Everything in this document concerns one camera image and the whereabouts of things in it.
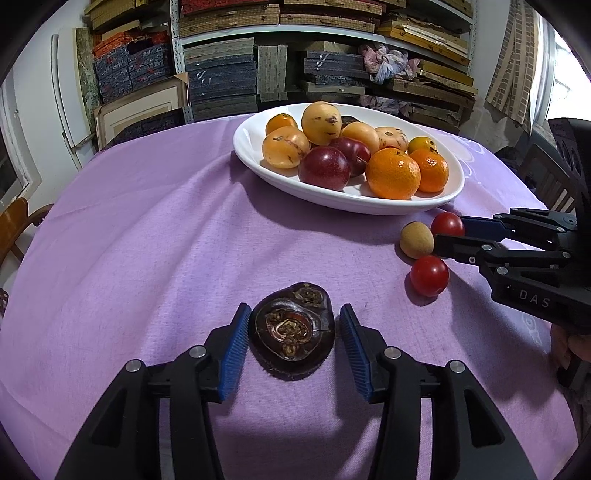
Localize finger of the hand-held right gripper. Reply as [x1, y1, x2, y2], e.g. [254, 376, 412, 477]
[461, 208, 579, 246]
[435, 233, 574, 278]

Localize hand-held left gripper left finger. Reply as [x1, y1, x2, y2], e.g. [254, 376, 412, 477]
[54, 302, 253, 480]

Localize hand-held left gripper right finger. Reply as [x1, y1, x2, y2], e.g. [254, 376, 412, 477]
[338, 303, 532, 480]

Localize red cherry tomato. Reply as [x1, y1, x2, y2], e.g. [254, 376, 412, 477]
[410, 255, 450, 297]
[430, 212, 466, 238]

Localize tan longan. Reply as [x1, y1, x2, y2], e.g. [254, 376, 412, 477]
[399, 221, 435, 259]

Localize cracked dark water chestnut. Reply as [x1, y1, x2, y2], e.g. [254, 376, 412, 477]
[248, 282, 335, 381]

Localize small mandarin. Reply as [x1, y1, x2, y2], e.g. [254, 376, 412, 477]
[410, 148, 450, 193]

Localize large mandarin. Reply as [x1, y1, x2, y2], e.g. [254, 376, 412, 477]
[366, 148, 422, 200]

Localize large orange tomato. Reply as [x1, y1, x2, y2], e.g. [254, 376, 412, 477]
[407, 136, 438, 155]

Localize small striped pepino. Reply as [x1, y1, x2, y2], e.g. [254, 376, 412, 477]
[374, 126, 409, 153]

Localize dark purple plum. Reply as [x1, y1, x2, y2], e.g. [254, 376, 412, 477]
[329, 137, 372, 178]

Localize white oval plate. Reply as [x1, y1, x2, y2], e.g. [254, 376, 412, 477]
[233, 105, 465, 216]

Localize yellow apricot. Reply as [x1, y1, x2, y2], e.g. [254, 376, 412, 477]
[341, 122, 380, 154]

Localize speckled red plum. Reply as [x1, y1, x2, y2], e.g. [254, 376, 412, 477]
[298, 145, 352, 191]

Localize oval yellow pepino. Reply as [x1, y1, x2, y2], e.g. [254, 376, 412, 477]
[301, 102, 343, 147]

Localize large streaked yellow pepino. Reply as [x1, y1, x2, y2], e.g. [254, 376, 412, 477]
[262, 127, 311, 169]

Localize small orange tomato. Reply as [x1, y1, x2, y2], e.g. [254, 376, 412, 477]
[265, 113, 299, 136]

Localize person's right hand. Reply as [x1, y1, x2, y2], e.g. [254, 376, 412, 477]
[550, 323, 580, 370]

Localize dark wooden chair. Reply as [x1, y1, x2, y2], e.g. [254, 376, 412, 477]
[519, 143, 578, 215]

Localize purple tablecloth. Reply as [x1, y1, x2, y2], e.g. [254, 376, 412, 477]
[0, 111, 587, 480]

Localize stack of wooden frames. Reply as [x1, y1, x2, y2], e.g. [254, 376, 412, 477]
[376, 14, 481, 132]

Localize beige checked curtain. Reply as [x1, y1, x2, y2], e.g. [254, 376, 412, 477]
[485, 0, 541, 127]

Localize bright window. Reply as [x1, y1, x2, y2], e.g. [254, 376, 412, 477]
[531, 14, 591, 125]

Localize pink cloth bundle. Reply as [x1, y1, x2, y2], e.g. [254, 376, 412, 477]
[361, 44, 422, 85]

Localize stack of dark patterned boxes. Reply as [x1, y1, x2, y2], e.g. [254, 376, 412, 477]
[302, 50, 370, 93]

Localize light wooden chair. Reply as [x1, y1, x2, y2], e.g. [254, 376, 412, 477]
[0, 198, 56, 319]

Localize framed picture in cardboard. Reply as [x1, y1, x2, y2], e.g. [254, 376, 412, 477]
[93, 73, 190, 151]

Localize upright woven boxes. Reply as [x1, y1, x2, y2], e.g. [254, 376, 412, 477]
[256, 44, 289, 102]

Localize stack of dark blue boxes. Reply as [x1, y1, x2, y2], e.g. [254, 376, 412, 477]
[185, 39, 259, 116]

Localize dark glass window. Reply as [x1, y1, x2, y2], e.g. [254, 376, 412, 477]
[0, 78, 42, 204]

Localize stack of floral blue boxes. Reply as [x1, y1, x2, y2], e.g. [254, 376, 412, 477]
[92, 31, 176, 104]

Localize white board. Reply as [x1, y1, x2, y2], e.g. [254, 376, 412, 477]
[50, 33, 98, 153]

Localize marbled green panel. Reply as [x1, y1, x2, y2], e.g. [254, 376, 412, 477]
[75, 27, 102, 109]

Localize stack of tan woven boxes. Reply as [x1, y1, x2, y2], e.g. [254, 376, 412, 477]
[178, 2, 407, 38]
[85, 0, 171, 33]

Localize metal shelf rack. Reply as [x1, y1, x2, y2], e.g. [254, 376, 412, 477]
[170, 0, 478, 125]

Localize stack of red patterned boxes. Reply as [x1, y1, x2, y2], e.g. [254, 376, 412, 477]
[180, 0, 282, 16]

